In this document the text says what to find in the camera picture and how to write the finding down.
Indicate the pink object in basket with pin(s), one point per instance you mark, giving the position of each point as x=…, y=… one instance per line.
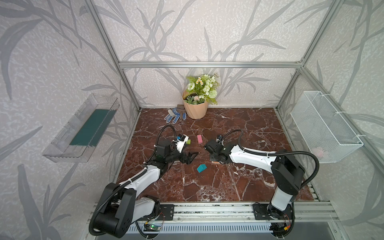
x=319, y=152

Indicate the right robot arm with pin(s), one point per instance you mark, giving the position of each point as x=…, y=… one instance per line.
x=286, y=170

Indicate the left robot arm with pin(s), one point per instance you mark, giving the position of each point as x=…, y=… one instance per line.
x=120, y=206

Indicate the clear plastic wall shelf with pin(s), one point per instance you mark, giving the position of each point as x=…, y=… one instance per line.
x=78, y=139

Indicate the white wire basket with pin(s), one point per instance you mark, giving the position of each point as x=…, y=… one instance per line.
x=322, y=125

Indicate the beige flower pot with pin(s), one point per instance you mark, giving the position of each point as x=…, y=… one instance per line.
x=194, y=111

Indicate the aluminium cage frame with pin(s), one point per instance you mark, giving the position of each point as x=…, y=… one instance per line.
x=300, y=66

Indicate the left green circuit board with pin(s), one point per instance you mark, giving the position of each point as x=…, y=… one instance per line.
x=152, y=227

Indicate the teal wedge block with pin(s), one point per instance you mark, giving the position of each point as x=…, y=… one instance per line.
x=201, y=168

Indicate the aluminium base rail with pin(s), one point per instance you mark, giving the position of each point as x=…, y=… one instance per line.
x=314, y=218

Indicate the green artificial plant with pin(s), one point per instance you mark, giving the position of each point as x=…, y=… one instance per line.
x=202, y=89

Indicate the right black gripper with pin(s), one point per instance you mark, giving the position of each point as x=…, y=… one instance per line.
x=212, y=147

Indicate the blue dotted work glove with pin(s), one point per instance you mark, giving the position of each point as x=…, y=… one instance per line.
x=174, y=115

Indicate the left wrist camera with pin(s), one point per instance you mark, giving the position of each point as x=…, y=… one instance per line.
x=181, y=141

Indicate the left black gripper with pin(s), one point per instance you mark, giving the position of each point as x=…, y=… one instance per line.
x=182, y=156

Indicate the pink block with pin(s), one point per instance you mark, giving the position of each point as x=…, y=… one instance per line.
x=200, y=139

